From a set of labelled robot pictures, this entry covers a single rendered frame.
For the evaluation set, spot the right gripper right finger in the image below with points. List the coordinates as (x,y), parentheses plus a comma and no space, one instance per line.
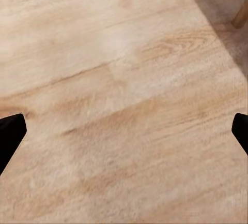
(240,130)

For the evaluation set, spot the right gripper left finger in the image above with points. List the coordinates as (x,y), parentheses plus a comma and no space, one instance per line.
(12,131)

